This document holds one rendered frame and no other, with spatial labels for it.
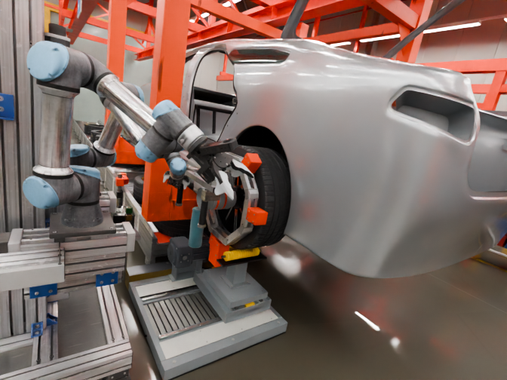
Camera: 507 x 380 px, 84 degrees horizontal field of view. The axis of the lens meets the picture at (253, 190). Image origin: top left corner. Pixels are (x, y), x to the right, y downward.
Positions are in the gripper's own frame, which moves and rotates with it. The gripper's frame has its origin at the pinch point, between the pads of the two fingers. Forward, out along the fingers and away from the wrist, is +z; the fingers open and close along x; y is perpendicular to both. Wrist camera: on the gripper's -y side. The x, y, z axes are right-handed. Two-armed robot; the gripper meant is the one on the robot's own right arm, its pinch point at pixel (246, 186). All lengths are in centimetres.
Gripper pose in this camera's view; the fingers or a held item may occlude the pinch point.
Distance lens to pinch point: 85.5
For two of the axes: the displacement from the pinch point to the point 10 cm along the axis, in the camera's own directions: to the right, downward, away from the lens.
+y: -6.1, 5.3, 5.9
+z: 6.9, 7.2, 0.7
